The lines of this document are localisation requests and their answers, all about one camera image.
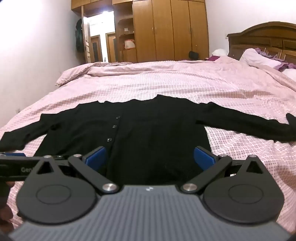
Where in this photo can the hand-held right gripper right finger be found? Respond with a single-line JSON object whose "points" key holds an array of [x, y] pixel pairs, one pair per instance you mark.
{"points": [[202, 156]]}

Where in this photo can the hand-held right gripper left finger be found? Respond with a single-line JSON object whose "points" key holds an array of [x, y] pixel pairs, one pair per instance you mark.
{"points": [[97, 156]]}

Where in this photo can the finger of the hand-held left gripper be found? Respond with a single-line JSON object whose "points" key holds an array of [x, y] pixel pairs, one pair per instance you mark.
{"points": [[13, 154]]}

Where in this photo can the black button cardigan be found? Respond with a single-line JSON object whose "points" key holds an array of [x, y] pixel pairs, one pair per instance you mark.
{"points": [[150, 129]]}

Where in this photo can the dark hanging clothes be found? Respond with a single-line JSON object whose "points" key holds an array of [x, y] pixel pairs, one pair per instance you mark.
{"points": [[79, 34]]}

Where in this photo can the person's left hand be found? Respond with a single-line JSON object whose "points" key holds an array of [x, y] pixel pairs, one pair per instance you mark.
{"points": [[5, 212]]}

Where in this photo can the pink checked blanket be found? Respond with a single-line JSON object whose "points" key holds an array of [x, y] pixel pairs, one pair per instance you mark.
{"points": [[161, 78]]}

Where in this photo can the black bag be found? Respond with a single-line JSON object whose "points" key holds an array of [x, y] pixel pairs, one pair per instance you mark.
{"points": [[193, 55]]}

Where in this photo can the small white pillow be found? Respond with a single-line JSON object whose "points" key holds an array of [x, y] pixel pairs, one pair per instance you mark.
{"points": [[219, 52]]}

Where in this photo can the wooden room door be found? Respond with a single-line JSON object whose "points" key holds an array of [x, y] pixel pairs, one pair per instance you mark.
{"points": [[87, 41]]}

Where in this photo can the pink and white box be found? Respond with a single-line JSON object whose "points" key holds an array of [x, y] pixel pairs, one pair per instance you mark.
{"points": [[130, 44]]}

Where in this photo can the purple cloth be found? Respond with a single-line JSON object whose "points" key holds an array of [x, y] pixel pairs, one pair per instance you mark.
{"points": [[283, 64]]}

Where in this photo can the wooden wardrobe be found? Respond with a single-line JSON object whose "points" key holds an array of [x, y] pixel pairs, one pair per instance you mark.
{"points": [[161, 30]]}

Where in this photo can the dark wooden headboard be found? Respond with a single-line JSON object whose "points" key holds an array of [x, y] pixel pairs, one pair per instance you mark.
{"points": [[261, 37]]}

